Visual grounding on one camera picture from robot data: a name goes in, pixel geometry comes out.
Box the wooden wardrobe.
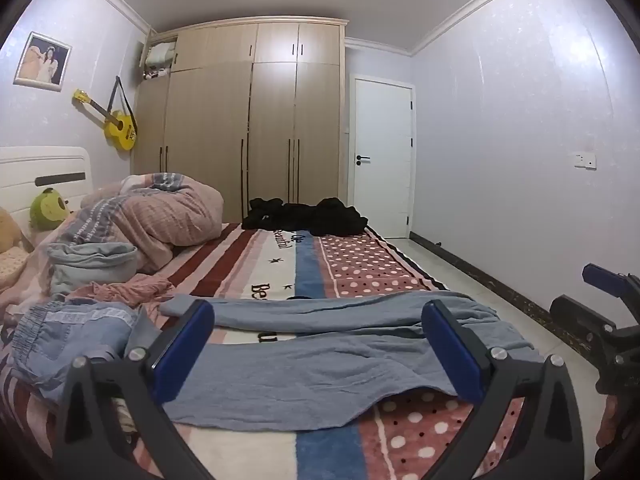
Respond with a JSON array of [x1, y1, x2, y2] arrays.
[[131, 16, 349, 225]]

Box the pink checked garment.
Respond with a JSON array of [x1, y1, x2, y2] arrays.
[[65, 276, 176, 311]]

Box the printed striped blanket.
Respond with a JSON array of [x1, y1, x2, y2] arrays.
[[0, 220, 608, 480]]

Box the white bed headboard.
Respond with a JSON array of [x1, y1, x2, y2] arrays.
[[0, 146, 96, 221]]

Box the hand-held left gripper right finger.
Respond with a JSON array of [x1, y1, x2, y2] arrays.
[[421, 300, 586, 480]]

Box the yellow guitar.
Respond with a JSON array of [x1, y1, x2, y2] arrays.
[[73, 76, 138, 151]]

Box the black clothes pile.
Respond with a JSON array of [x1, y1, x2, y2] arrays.
[[241, 197, 370, 237]]

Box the folded bedding stack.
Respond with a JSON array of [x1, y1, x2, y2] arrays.
[[144, 42, 177, 79]]

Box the pale blue-grey garment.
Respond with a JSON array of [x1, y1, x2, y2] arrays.
[[47, 242, 138, 296]]

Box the grey-blue pants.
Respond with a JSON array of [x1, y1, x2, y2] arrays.
[[159, 291, 546, 435]]

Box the green plush toy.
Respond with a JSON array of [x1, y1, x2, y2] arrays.
[[29, 187, 72, 231]]

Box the white door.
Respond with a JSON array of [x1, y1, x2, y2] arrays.
[[353, 76, 417, 240]]

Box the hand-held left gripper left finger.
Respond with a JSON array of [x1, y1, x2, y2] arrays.
[[52, 299, 216, 480]]

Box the pink checked quilt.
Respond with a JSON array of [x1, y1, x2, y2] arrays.
[[0, 172, 224, 321]]

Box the blue pants with patterned band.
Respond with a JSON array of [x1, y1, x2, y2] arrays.
[[10, 297, 143, 403]]

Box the beige plush toy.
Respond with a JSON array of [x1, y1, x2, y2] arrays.
[[0, 207, 33, 256]]

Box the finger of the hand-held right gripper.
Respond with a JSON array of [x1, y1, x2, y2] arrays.
[[549, 296, 618, 343], [581, 262, 632, 301]]

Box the framed wall photo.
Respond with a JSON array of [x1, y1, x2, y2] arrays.
[[13, 31, 72, 92]]

